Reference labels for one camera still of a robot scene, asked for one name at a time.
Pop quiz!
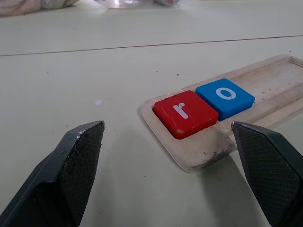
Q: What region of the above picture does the red letter r tile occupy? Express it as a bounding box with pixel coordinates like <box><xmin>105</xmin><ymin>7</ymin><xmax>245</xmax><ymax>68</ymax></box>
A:
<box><xmin>152</xmin><ymin>90</ymin><xmax>219</xmax><ymax>140</ymax></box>

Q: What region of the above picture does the blue letter o tile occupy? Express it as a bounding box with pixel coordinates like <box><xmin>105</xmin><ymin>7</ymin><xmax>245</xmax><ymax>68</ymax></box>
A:
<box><xmin>195</xmin><ymin>78</ymin><xmax>256</xmax><ymax>122</ymax></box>

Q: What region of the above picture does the light wooden letter tray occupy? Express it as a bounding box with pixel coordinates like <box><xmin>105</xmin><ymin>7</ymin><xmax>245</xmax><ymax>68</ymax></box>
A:
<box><xmin>141</xmin><ymin>53</ymin><xmax>303</xmax><ymax>175</ymax></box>

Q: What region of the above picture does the tall clear plastic bag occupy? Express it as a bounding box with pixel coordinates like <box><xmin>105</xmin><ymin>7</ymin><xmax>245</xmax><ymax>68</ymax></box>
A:
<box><xmin>107</xmin><ymin>0</ymin><xmax>182</xmax><ymax>10</ymax></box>

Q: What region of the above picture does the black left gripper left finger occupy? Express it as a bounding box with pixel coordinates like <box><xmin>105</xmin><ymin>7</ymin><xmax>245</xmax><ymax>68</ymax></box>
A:
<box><xmin>0</xmin><ymin>120</ymin><xmax>106</xmax><ymax>227</ymax></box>

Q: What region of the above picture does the plastic bag with pink cloth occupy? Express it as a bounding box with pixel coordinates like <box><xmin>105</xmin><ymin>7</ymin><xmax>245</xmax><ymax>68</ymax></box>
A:
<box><xmin>0</xmin><ymin>0</ymin><xmax>48</xmax><ymax>17</ymax></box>

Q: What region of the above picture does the plastic bag with grey item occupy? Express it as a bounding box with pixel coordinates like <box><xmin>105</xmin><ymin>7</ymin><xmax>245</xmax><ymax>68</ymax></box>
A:
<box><xmin>40</xmin><ymin>0</ymin><xmax>80</xmax><ymax>9</ymax></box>

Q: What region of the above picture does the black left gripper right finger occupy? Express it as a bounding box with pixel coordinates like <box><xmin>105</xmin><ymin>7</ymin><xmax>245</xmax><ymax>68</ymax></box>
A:
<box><xmin>231</xmin><ymin>121</ymin><xmax>303</xmax><ymax>227</ymax></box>

